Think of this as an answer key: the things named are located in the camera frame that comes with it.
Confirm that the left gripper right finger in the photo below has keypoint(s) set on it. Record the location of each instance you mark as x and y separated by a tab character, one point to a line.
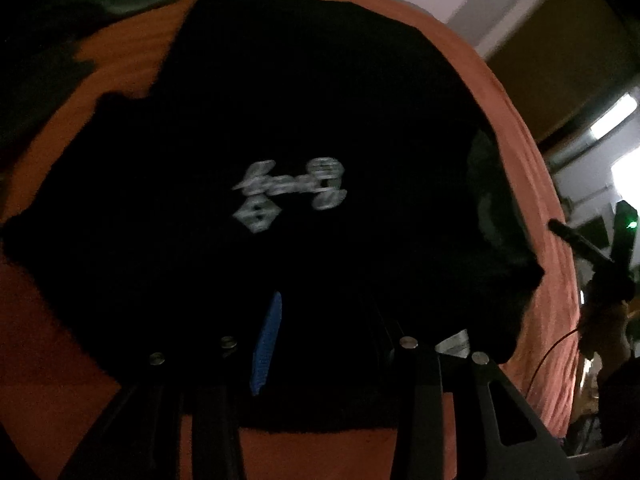
497	434

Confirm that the brown wooden door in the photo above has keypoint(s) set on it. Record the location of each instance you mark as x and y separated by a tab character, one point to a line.
569	55

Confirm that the dark jeans pile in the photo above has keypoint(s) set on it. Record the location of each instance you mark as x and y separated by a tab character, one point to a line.
39	68

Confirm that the black sweatshirt with white logo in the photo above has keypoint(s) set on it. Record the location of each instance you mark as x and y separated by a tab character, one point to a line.
307	178

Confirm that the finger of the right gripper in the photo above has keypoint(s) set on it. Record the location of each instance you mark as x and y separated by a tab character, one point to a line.
581	247

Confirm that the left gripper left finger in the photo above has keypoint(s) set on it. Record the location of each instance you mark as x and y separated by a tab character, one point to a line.
181	427

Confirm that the orange fleece bed blanket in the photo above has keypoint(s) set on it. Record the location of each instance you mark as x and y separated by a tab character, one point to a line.
52	390

